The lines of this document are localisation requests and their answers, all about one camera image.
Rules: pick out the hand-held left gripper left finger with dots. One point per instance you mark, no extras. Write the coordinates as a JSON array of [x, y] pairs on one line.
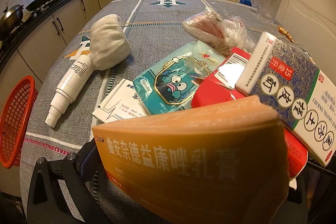
[[78, 161]]

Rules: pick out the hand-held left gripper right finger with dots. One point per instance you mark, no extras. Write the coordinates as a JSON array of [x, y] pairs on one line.
[[299, 203]]

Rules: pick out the red plastic basket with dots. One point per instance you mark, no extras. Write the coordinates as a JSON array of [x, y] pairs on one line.
[[18, 119]]

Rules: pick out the white spray bottle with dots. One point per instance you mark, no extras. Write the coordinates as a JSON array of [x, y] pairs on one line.
[[71, 79]]

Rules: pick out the orange medicine box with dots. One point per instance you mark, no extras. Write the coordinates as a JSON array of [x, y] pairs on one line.
[[189, 161]]

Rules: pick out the blue and white medicine box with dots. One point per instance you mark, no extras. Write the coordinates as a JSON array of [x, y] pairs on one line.
[[286, 87]]

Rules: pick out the teal cartoon packet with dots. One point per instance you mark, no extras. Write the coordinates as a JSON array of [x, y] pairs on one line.
[[168, 82]]

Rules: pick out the white cloth bundle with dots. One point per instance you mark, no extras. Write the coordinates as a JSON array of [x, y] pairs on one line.
[[109, 43]]

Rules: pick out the red plastic packet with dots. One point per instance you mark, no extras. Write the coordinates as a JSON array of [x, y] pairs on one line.
[[210, 90]]

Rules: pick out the clear plastic bag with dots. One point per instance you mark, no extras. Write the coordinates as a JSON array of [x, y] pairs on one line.
[[210, 27]]

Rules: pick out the beige base cabinets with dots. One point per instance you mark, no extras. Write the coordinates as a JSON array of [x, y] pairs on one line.
[[65, 16]]

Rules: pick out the black gas stove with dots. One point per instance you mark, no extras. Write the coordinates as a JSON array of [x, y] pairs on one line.
[[47, 7]]

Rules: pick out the lidded steel wok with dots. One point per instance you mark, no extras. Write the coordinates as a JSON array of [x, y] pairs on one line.
[[11, 15]]

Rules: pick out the grey printed tablecloth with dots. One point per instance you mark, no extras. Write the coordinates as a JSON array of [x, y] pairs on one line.
[[157, 19]]

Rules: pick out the clear pitcher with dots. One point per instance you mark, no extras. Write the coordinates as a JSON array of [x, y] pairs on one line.
[[270, 1]]

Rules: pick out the blue plastic bag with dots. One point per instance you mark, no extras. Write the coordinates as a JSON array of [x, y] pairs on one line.
[[245, 0]]

